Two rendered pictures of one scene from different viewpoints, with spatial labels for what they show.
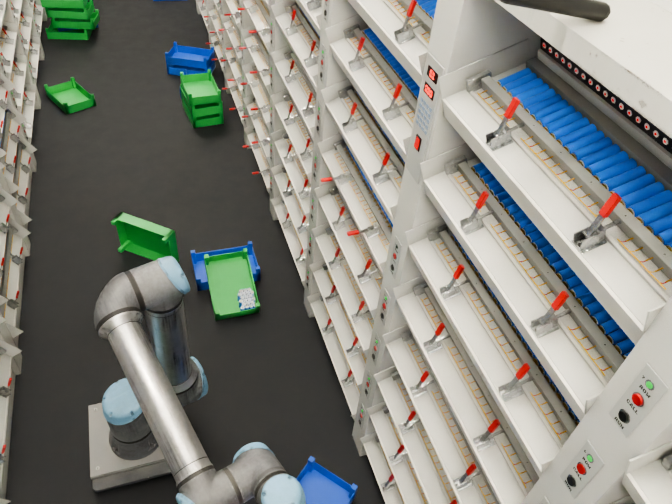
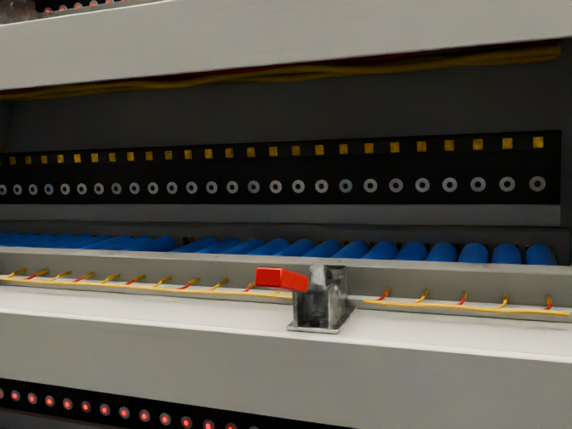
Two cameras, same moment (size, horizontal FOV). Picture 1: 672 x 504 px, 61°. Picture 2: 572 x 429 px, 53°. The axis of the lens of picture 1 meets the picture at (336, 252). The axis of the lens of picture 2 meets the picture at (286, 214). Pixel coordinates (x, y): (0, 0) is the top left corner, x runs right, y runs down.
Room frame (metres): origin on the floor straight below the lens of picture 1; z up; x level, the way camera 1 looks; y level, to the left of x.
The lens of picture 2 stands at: (1.10, 0.14, 0.91)
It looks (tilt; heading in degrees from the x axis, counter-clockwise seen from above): 11 degrees up; 314
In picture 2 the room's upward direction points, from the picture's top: 5 degrees clockwise
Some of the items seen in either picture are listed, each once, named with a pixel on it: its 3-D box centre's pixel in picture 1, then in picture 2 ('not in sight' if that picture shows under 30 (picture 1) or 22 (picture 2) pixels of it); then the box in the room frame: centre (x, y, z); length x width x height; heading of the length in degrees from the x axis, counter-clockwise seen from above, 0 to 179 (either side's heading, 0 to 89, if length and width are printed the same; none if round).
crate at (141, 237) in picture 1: (145, 241); not in sight; (1.98, 0.92, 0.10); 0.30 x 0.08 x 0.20; 72
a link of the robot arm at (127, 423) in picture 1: (130, 407); not in sight; (1.00, 0.64, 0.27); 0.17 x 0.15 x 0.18; 129
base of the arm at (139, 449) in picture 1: (134, 428); not in sight; (1.00, 0.64, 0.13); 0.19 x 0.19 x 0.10
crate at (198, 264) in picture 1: (225, 265); not in sight; (1.94, 0.53, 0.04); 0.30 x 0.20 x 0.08; 112
